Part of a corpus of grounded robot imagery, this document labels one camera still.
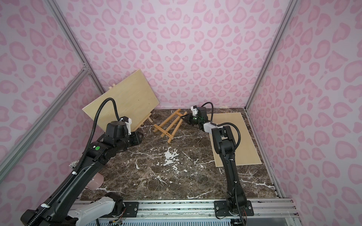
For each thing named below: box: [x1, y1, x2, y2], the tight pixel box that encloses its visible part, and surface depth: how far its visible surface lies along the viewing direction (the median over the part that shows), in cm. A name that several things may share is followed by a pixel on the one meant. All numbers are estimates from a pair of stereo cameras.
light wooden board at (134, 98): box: [82, 68, 160, 132], surface depth 95 cm
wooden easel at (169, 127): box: [152, 108, 188, 144], surface depth 108 cm
